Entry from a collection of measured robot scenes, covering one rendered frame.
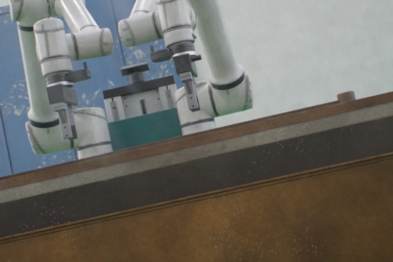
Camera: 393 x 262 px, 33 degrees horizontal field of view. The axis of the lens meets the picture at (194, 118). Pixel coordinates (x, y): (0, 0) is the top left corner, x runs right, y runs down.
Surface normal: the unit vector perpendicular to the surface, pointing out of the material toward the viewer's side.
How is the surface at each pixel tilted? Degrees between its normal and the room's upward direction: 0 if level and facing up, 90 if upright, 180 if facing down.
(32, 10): 130
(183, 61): 90
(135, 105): 90
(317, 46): 90
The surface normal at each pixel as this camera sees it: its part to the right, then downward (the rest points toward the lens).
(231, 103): -0.02, 0.60
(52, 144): 0.32, 0.51
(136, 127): -0.04, -0.10
